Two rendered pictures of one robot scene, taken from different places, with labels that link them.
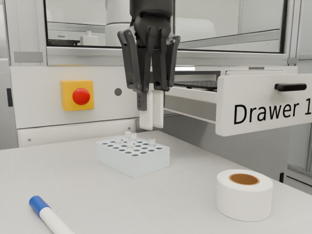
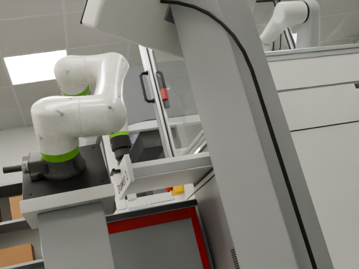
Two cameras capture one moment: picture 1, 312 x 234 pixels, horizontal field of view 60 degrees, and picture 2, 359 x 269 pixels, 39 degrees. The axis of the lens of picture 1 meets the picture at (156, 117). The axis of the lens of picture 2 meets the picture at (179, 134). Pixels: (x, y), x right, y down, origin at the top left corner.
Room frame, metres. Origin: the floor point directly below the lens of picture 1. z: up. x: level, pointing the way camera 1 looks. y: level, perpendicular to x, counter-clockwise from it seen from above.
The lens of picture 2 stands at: (1.11, -2.11, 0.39)
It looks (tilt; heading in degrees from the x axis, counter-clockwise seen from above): 17 degrees up; 99
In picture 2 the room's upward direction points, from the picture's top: 14 degrees counter-clockwise
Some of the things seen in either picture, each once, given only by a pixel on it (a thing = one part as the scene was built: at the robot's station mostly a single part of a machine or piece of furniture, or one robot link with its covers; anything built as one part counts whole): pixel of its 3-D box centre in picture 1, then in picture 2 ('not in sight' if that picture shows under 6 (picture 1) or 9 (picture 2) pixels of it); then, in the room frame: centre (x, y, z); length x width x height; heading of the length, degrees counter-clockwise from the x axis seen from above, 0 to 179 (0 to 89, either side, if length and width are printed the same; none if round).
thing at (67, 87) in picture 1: (77, 94); (175, 186); (0.66, 0.19, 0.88); 0.07 x 0.05 x 0.07; 118
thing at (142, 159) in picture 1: (131, 153); (138, 212); (0.50, 0.05, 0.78); 0.12 x 0.08 x 0.04; 43
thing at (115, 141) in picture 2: not in sight; (121, 144); (0.50, 0.01, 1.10); 0.12 x 0.09 x 0.06; 43
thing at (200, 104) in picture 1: (208, 96); (174, 172); (0.74, -0.14, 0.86); 0.40 x 0.26 x 0.06; 28
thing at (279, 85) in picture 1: (286, 87); (115, 172); (0.53, -0.25, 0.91); 0.07 x 0.04 x 0.01; 118
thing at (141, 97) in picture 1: (138, 96); not in sight; (0.47, 0.03, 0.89); 0.03 x 0.01 x 0.05; 133
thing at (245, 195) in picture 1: (243, 193); not in sight; (0.33, -0.11, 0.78); 0.07 x 0.07 x 0.04
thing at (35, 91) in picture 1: (133, 81); (303, 146); (1.28, 0.10, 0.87); 1.02 x 0.95 x 0.14; 118
